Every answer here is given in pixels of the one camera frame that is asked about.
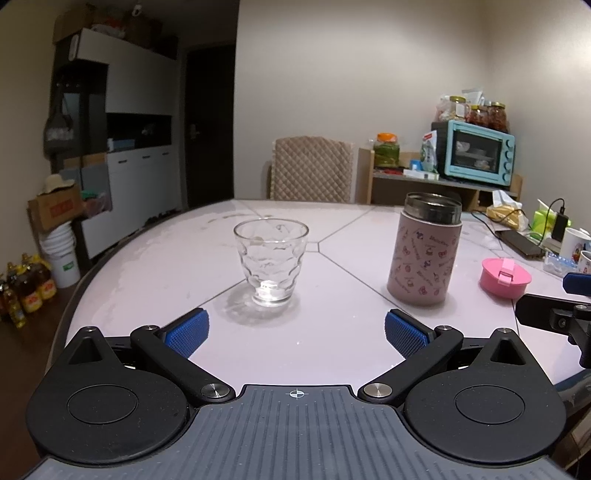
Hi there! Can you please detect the green jar with orange lid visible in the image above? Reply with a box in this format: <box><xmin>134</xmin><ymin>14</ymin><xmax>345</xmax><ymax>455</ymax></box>
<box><xmin>372</xmin><ymin>132</ymin><xmax>399</xmax><ymax>169</ymax></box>

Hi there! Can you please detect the grey hanging bag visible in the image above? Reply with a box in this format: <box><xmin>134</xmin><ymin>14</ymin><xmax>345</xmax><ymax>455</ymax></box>
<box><xmin>43</xmin><ymin>96</ymin><xmax>75</xmax><ymax>158</ymax></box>

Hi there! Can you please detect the black charging cable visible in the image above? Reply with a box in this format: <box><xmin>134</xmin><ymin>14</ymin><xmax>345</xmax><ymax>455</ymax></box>
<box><xmin>536</xmin><ymin>198</ymin><xmax>567</xmax><ymax>217</ymax></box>

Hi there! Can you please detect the white and black cabinet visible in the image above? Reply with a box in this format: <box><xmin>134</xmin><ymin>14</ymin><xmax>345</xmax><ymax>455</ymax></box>
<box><xmin>50</xmin><ymin>27</ymin><xmax>182</xmax><ymax>260</ymax></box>

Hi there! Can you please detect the wooden shelf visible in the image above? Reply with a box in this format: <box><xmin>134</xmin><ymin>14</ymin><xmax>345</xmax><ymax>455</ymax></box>
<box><xmin>357</xmin><ymin>148</ymin><xmax>523</xmax><ymax>213</ymax></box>

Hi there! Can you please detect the teal toaster oven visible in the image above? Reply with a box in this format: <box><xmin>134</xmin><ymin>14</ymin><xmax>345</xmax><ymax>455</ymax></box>
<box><xmin>431</xmin><ymin>119</ymin><xmax>517</xmax><ymax>188</ymax></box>

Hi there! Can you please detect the straw hat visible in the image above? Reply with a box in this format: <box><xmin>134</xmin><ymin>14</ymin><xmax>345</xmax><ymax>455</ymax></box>
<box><xmin>39</xmin><ymin>174</ymin><xmax>77</xmax><ymax>195</ymax></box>

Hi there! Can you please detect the clear glass cup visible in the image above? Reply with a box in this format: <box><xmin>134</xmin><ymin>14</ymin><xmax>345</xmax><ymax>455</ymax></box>
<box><xmin>233</xmin><ymin>219</ymin><xmax>310</xmax><ymax>309</ymax></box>

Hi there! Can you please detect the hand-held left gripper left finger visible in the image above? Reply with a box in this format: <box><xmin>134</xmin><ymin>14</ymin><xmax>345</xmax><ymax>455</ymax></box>
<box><xmin>67</xmin><ymin>308</ymin><xmax>236</xmax><ymax>406</ymax></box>

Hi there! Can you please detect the pink printed thermos bottle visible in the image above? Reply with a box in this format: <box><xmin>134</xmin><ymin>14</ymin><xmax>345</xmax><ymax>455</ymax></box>
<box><xmin>386</xmin><ymin>191</ymin><xmax>464</xmax><ymax>308</ymax></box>

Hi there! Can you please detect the group of yellow oil bottles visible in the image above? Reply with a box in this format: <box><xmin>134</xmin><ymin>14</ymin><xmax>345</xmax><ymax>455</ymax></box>
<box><xmin>0</xmin><ymin>252</ymin><xmax>58</xmax><ymax>329</ymax></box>

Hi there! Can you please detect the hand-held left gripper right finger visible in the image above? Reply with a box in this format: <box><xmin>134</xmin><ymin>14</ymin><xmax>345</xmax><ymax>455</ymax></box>
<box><xmin>358</xmin><ymin>308</ymin><xmax>528</xmax><ymax>406</ymax></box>

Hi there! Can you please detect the black phone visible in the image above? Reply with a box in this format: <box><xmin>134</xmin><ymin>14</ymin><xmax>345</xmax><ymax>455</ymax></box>
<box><xmin>496</xmin><ymin>229</ymin><xmax>546</xmax><ymax>258</ymax></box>

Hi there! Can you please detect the brown cardboard box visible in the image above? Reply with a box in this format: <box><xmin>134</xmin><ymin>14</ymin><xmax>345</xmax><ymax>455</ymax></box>
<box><xmin>26</xmin><ymin>186</ymin><xmax>86</xmax><ymax>232</ymax></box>

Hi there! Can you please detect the green and white package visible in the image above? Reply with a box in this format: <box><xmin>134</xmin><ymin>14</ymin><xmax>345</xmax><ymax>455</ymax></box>
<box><xmin>420</xmin><ymin>130</ymin><xmax>440</xmax><ymax>174</ymax></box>

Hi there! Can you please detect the beige quilted chair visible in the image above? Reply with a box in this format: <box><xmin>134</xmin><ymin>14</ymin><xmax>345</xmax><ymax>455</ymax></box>
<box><xmin>268</xmin><ymin>136</ymin><xmax>356</xmax><ymax>204</ymax></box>

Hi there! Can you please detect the red-filled glass jar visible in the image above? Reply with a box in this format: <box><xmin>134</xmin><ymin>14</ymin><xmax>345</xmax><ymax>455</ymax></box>
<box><xmin>486</xmin><ymin>102</ymin><xmax>509</xmax><ymax>133</ymax></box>
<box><xmin>466</xmin><ymin>104</ymin><xmax>490</xmax><ymax>128</ymax></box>

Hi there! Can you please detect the stack of white buckets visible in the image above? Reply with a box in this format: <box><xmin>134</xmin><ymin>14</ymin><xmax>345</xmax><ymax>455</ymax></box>
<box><xmin>39</xmin><ymin>223</ymin><xmax>82</xmax><ymax>289</ymax></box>

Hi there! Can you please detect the pink bottle cap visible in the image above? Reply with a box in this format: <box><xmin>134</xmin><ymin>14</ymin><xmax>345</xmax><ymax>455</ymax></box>
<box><xmin>479</xmin><ymin>258</ymin><xmax>532</xmax><ymax>300</ymax></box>

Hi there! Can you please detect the green tissue pack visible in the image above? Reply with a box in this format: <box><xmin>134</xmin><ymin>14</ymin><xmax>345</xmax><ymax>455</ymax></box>
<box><xmin>530</xmin><ymin>207</ymin><xmax>560</xmax><ymax>237</ymax></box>

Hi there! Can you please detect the yellow snack bag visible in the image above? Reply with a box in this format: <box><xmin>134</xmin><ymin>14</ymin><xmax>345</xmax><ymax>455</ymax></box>
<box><xmin>486</xmin><ymin>190</ymin><xmax>530</xmax><ymax>232</ymax></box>

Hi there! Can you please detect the clear plastic box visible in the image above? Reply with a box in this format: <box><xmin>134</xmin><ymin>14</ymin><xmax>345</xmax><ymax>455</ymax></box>
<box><xmin>543</xmin><ymin>251</ymin><xmax>579</xmax><ymax>277</ymax></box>

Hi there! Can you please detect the black power bank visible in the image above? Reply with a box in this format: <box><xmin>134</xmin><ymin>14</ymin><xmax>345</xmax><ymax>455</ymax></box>
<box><xmin>551</xmin><ymin>213</ymin><xmax>570</xmax><ymax>243</ymax></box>

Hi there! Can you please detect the dark door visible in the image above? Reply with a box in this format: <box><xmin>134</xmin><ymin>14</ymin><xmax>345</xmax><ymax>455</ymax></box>
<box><xmin>184</xmin><ymin>43</ymin><xmax>239</xmax><ymax>209</ymax></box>

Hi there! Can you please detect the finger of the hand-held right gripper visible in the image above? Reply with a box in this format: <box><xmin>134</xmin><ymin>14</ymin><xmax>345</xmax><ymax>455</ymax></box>
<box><xmin>514</xmin><ymin>293</ymin><xmax>591</xmax><ymax>370</ymax></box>
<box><xmin>562</xmin><ymin>272</ymin><xmax>591</xmax><ymax>294</ymax></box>

